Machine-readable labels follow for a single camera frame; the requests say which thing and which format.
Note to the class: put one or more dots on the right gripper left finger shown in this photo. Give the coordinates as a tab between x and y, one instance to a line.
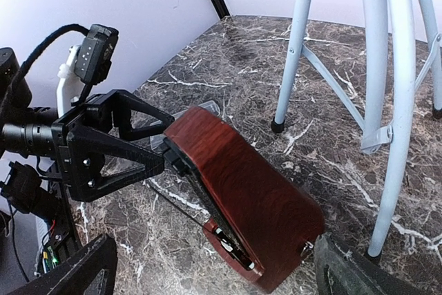
92	270

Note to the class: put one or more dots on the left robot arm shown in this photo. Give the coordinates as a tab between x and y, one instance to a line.
15	94

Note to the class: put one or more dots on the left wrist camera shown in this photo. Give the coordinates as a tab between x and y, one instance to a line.
87	65

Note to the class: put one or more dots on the light blue music stand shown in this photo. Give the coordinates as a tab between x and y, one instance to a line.
403	45

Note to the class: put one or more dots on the dark red wooden metronome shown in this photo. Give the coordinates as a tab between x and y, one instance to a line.
260	223

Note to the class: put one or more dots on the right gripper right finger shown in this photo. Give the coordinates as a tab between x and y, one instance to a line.
340	269

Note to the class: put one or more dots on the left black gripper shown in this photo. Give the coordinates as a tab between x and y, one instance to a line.
90	162

